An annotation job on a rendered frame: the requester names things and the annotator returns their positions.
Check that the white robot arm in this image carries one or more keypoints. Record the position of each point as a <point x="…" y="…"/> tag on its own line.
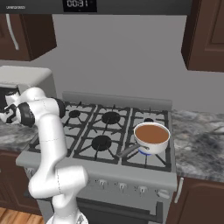
<point x="49" y="140"/>

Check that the dark oven door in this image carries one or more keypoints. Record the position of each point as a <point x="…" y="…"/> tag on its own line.
<point x="116" y="211"/>

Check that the white saucepan with hot chocolate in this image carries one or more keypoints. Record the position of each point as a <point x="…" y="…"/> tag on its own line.
<point x="152" y="134"/>

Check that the grey gas stove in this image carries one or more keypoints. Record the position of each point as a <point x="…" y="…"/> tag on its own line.
<point x="116" y="172"/>

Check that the brown wall cupboard door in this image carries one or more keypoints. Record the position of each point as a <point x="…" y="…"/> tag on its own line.
<point x="17" y="36"/>

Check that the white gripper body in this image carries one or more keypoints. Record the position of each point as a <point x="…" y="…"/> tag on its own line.
<point x="5" y="117"/>

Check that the black microwave oven with clock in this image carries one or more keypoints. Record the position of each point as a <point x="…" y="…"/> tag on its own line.
<point x="116" y="6"/>

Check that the brown wall cupboard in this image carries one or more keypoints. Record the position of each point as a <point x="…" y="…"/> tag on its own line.
<point x="205" y="35"/>

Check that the grey stove knob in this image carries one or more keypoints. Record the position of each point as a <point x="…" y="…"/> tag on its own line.
<point x="122" y="186"/>
<point x="142" y="189"/>
<point x="163" y="194"/>
<point x="102" y="183"/>
<point x="30" y="172"/>

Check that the brown base cupboard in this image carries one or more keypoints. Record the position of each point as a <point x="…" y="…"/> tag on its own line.
<point x="14" y="180"/>

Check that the brown base cupboard door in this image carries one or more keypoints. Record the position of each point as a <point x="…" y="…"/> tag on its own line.
<point x="198" y="204"/>

